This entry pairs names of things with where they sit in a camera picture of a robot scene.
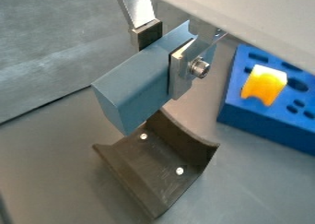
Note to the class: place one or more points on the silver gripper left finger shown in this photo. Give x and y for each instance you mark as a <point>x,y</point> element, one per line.
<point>146,27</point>

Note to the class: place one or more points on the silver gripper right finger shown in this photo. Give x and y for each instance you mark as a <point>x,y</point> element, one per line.
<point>186,61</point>

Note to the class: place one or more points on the grey-blue rectangle block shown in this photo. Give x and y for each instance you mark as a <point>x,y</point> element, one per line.
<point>133,90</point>

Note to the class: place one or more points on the blue shape sorting board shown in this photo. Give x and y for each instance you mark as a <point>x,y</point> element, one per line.
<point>286,121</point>

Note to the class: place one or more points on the black curved fixture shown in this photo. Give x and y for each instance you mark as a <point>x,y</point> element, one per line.
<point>158,161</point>

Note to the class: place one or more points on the yellow notched block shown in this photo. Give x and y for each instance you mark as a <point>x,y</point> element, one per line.
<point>265,84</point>

